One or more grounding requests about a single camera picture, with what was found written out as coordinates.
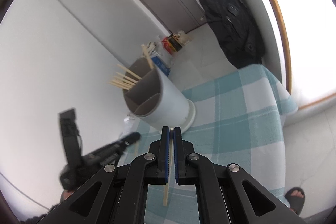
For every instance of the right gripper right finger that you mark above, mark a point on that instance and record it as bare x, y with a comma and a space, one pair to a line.
226, 194

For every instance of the teal plaid tablecloth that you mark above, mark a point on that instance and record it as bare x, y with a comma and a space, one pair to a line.
239, 119

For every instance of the black yellow paper bag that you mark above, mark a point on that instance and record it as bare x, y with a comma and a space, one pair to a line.
171, 44

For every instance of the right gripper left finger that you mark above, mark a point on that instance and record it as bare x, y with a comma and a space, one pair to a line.
116, 194

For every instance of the blue cardboard box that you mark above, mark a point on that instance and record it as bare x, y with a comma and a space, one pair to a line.
161, 65

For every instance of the person left hand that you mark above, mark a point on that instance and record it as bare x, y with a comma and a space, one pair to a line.
65, 194

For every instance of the clear bag by door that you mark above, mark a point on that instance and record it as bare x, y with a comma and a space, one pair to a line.
183, 38

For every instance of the black backpack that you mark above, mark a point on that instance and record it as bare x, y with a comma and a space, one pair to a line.
236, 30

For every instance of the wooden chopstick bundle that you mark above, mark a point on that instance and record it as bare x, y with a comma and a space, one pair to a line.
136, 148

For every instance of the chopstick in holder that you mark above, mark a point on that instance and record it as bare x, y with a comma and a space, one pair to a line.
126, 80
147, 56

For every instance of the foot in black sandal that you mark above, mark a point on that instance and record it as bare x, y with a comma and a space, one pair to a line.
296, 198

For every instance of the white grey utensil holder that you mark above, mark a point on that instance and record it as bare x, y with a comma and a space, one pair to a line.
156, 100

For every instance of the beige cloth pile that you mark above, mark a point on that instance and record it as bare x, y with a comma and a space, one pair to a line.
154, 49

